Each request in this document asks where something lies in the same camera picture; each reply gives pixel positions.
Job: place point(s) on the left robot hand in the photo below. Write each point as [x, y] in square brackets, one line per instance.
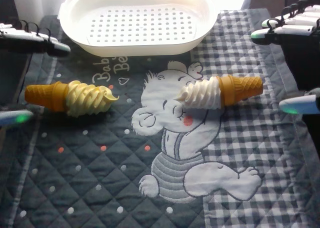
[30, 38]

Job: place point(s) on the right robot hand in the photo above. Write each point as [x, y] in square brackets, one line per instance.
[300, 28]

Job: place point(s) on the yellow swirl toy ice cream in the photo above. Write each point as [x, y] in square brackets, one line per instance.
[82, 98]

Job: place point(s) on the white swirl toy ice cream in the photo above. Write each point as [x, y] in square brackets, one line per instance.
[205, 93]

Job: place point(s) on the white perforated basket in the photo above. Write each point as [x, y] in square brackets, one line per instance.
[140, 25]

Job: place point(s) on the grey quilt with printed bear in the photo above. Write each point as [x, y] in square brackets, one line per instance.
[100, 163]

